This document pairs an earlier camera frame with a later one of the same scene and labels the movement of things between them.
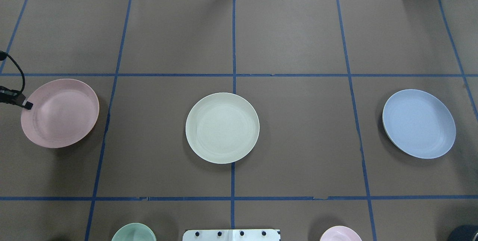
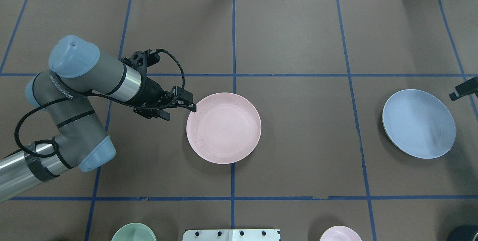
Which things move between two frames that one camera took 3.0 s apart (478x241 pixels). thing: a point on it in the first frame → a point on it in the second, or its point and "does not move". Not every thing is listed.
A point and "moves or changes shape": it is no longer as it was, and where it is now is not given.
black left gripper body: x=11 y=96 → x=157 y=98
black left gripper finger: x=27 y=105 → x=192 y=107
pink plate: x=64 y=112 moves or changes shape
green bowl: x=134 y=231 does not move
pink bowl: x=340 y=233 does not move
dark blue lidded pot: x=465 y=232 does not move
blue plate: x=418 y=124 does not move
